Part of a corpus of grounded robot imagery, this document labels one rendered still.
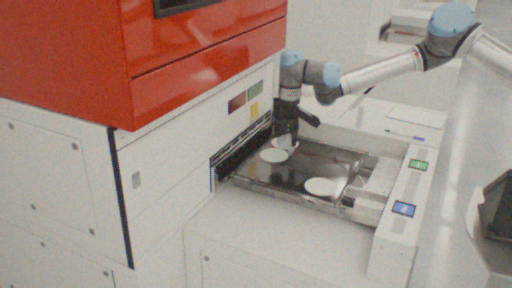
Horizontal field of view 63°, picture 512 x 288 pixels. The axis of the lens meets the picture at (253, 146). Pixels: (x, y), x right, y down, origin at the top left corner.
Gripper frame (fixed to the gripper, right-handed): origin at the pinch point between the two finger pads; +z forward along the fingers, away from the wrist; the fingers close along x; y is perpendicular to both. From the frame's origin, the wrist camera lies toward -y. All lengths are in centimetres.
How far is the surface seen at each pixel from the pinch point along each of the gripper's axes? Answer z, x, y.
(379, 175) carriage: 3.3, 13.5, -27.4
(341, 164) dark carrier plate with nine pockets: 1.3, 8.5, -15.5
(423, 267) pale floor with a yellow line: 91, -29, -84
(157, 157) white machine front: -18, 33, 42
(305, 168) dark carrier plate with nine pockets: 1.3, 9.9, -2.6
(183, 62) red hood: -42, 31, 35
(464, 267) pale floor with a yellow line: 91, -27, -107
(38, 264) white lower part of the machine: 26, 20, 84
